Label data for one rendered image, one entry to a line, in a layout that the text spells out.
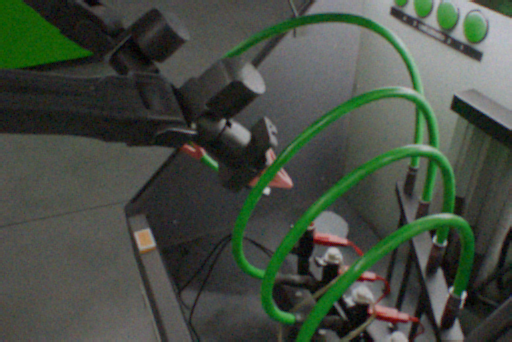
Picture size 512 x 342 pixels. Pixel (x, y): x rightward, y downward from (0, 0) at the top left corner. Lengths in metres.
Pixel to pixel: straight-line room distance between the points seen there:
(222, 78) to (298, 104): 0.51
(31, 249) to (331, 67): 1.81
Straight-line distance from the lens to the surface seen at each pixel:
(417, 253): 0.81
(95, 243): 2.45
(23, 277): 2.42
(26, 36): 3.97
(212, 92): 0.59
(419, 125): 0.83
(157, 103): 0.58
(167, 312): 0.90
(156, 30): 0.77
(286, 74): 1.03
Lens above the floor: 1.66
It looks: 37 degrees down
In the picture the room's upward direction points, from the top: straight up
